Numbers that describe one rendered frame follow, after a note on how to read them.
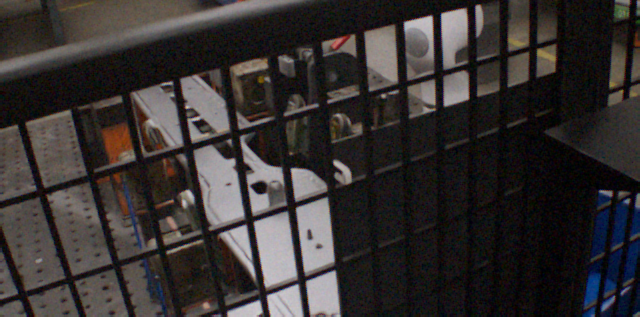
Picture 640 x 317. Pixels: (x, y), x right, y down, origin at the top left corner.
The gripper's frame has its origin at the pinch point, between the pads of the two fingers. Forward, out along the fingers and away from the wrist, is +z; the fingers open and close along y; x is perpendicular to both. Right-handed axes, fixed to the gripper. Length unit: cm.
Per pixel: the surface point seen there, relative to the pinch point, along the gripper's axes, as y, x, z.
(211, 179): 18, 62, 23
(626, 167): -14, 150, -20
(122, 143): 43, 21, 31
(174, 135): 27, 39, 22
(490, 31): -132, -197, 88
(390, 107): -13, 84, 3
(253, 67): 7.6, 24.7, 14.5
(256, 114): 8.5, 26.0, 26.0
